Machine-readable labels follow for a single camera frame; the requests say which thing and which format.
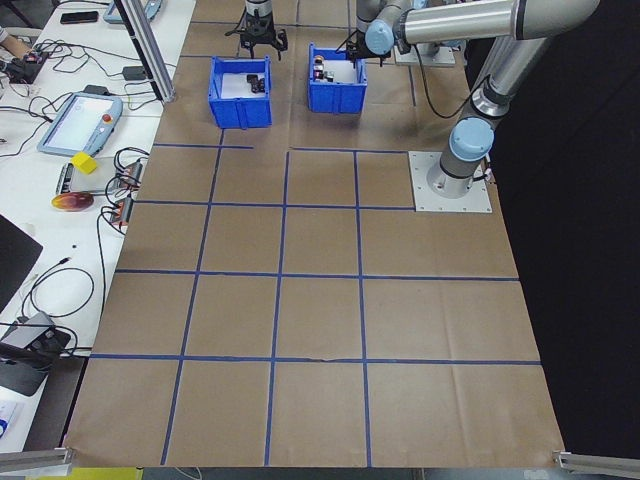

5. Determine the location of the white square base plate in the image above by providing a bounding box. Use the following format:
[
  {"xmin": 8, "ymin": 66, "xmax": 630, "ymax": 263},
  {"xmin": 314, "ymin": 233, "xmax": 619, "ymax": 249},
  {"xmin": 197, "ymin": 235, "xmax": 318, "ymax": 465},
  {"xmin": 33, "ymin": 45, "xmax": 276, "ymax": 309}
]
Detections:
[
  {"xmin": 394, "ymin": 42, "xmax": 459, "ymax": 66},
  {"xmin": 408, "ymin": 149, "xmax": 494, "ymax": 214}
]

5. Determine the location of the white box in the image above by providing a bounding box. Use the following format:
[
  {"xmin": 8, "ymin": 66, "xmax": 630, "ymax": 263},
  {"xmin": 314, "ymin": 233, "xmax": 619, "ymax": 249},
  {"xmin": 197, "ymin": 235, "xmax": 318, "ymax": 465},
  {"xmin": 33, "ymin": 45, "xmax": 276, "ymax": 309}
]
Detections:
[{"xmin": 0, "ymin": 399, "xmax": 25, "ymax": 439}]

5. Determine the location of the black desk cable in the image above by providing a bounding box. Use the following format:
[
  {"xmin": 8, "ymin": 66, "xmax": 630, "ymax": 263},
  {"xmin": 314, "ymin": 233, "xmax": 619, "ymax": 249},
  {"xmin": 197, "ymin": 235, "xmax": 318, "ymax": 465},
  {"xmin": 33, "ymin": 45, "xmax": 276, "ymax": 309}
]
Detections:
[{"xmin": 0, "ymin": 39, "xmax": 151, "ymax": 126}]

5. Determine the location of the person forearm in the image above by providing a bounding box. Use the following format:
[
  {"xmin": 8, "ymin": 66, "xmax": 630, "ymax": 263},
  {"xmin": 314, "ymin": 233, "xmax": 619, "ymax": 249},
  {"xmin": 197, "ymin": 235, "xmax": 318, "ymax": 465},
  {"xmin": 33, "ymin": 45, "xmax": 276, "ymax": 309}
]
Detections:
[{"xmin": 0, "ymin": 27, "xmax": 31, "ymax": 59}]

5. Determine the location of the orange black cable adapter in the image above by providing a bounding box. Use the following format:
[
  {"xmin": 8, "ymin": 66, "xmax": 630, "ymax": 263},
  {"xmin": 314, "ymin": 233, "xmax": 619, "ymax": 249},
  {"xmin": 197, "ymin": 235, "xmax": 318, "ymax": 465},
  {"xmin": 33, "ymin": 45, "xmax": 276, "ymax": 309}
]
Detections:
[
  {"xmin": 114, "ymin": 158, "xmax": 147, "ymax": 185},
  {"xmin": 106, "ymin": 197, "xmax": 135, "ymax": 227}
]

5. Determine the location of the blue bin with capacitors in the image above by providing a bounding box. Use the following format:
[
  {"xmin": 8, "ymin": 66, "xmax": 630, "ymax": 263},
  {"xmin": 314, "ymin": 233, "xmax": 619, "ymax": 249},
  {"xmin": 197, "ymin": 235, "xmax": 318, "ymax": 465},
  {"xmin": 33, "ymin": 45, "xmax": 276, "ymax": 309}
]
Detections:
[{"xmin": 207, "ymin": 54, "xmax": 275, "ymax": 130}]

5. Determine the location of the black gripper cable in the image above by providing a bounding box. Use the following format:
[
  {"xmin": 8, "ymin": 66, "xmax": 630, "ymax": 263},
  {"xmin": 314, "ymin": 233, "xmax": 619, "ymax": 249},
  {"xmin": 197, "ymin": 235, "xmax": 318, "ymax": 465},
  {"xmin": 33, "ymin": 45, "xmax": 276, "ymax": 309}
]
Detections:
[{"xmin": 344, "ymin": 39, "xmax": 474, "ymax": 120}]

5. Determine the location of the black laptop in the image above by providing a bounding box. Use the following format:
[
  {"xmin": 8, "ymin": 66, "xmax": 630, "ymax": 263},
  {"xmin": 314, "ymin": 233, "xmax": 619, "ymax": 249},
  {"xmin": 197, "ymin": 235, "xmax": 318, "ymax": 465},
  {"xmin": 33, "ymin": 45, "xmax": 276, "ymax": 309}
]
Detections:
[{"xmin": 0, "ymin": 214, "xmax": 45, "ymax": 312}]

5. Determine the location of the red yellow fruit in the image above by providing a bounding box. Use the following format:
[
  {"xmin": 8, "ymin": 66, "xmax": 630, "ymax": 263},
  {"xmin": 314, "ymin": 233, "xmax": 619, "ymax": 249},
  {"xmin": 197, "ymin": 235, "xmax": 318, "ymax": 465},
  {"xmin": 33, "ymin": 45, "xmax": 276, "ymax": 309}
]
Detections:
[{"xmin": 51, "ymin": 192, "xmax": 95, "ymax": 214}]

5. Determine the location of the white foam liner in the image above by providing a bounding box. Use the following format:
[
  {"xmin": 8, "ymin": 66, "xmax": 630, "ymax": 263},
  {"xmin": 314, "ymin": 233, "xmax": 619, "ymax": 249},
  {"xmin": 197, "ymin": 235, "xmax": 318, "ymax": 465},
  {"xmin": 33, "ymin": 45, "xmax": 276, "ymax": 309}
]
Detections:
[
  {"xmin": 327, "ymin": 60, "xmax": 362, "ymax": 84},
  {"xmin": 219, "ymin": 73, "xmax": 267, "ymax": 99}
]

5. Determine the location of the black electronic device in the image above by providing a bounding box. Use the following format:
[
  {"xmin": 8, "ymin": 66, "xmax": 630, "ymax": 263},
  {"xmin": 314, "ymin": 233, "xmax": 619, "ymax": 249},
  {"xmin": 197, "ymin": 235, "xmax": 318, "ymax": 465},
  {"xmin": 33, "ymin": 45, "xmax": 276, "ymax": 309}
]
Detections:
[{"xmin": 8, "ymin": 49, "xmax": 50, "ymax": 84}]

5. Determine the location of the black cover cloth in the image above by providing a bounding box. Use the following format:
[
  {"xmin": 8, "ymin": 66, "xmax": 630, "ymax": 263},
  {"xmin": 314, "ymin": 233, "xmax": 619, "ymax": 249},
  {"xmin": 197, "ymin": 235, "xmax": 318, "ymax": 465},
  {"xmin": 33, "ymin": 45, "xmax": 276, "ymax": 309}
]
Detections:
[{"xmin": 462, "ymin": 0, "xmax": 640, "ymax": 480}]

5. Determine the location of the tall aluminium profile post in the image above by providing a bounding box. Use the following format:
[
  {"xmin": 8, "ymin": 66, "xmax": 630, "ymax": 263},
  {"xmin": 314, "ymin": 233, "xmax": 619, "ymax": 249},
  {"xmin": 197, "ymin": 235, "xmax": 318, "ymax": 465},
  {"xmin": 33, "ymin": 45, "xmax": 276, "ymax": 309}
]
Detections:
[{"xmin": 112, "ymin": 0, "xmax": 177, "ymax": 104}]

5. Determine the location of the blue bin with buttons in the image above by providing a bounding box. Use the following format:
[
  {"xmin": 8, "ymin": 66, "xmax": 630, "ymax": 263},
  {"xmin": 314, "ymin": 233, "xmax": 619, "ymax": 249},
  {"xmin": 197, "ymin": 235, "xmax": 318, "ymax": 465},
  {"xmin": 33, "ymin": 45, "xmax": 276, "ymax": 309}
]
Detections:
[{"xmin": 306, "ymin": 42, "xmax": 369, "ymax": 115}]

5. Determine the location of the yellow cube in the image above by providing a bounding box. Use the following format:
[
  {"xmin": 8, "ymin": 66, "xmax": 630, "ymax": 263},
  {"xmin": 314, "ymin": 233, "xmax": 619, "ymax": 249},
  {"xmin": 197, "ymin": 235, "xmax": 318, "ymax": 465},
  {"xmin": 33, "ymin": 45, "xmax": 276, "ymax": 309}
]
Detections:
[{"xmin": 69, "ymin": 152, "xmax": 97, "ymax": 175}]

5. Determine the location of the black looped cable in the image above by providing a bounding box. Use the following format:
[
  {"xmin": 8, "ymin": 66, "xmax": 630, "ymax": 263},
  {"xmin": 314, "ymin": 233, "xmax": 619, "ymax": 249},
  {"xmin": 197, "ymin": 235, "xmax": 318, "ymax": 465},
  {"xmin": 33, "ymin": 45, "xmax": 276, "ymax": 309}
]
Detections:
[{"xmin": 18, "ymin": 257, "xmax": 97, "ymax": 322}]

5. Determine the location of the grey dock device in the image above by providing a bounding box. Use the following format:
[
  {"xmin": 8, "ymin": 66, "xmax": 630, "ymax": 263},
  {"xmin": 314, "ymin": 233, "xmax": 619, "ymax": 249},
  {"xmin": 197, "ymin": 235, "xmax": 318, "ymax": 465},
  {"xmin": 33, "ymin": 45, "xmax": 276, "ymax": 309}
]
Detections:
[{"xmin": 0, "ymin": 312, "xmax": 72, "ymax": 397}]

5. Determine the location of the light blue teach pendant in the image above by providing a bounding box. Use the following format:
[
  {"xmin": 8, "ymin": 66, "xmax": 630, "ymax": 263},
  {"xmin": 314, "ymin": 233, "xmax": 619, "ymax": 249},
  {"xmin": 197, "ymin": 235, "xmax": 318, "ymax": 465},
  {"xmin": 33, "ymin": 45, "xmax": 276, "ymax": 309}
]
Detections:
[
  {"xmin": 103, "ymin": 0, "xmax": 169, "ymax": 24},
  {"xmin": 37, "ymin": 91, "xmax": 124, "ymax": 157}
]

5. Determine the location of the grey remote device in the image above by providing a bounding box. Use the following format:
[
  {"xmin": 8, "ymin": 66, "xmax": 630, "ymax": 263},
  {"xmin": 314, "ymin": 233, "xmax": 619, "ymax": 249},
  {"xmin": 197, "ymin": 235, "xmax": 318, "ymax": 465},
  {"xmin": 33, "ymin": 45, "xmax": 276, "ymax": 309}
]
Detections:
[{"xmin": 53, "ymin": 162, "xmax": 77, "ymax": 196}]

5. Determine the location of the aluminium frame bar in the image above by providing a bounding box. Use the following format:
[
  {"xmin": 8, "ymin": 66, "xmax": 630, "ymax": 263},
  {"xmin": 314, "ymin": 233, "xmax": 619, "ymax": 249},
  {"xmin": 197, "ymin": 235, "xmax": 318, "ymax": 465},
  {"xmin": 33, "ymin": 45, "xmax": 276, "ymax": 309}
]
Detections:
[
  {"xmin": 551, "ymin": 448, "xmax": 640, "ymax": 480},
  {"xmin": 0, "ymin": 446, "xmax": 77, "ymax": 480}
]

